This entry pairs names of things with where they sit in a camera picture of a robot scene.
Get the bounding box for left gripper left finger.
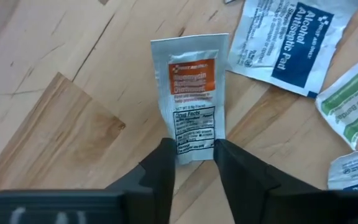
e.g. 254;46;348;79
0;138;178;224

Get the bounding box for green striped bandage packet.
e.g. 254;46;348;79
314;46;358;152

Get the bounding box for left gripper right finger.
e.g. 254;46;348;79
213;138;358;224

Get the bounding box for white packet red print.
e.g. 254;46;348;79
150;33;230;166

